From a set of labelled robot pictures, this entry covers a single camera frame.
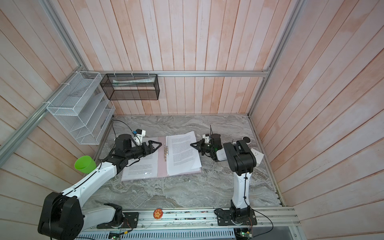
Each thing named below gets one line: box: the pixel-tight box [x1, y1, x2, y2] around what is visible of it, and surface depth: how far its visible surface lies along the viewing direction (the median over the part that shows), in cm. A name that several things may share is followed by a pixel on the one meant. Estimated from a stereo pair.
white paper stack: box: [166, 131, 202, 176], surface depth 97 cm
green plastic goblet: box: [74, 155, 97, 174], surface depth 78 cm
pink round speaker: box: [241, 136, 252, 144], surface depth 103 cm
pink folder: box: [157, 136, 202, 178], surface depth 92 cm
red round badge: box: [153, 208, 164, 220], surface depth 78 cm
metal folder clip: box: [164, 143, 169, 162], surface depth 99 cm
